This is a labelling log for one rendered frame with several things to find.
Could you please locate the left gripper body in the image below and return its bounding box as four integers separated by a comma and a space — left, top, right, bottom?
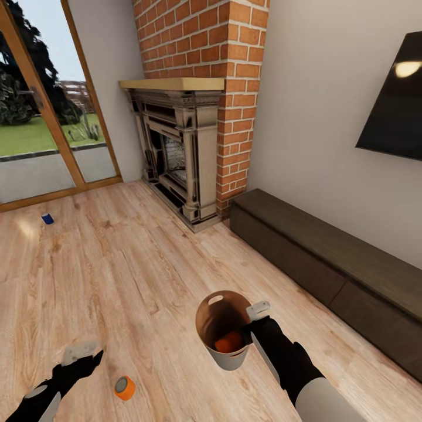
53, 356, 94, 384

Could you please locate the can of soda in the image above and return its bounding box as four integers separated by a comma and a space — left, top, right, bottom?
212, 331, 244, 353
114, 376, 135, 401
41, 212, 54, 224

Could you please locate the trash can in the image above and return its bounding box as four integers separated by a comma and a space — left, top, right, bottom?
195, 290, 252, 371

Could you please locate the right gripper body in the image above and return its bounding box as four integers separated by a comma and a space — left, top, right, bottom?
240, 322, 254, 345

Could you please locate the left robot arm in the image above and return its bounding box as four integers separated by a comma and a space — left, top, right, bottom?
5, 342, 103, 422

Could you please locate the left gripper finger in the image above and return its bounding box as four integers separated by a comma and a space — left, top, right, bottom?
93, 350, 103, 369

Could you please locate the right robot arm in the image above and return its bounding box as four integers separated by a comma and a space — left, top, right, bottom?
240, 301, 367, 422

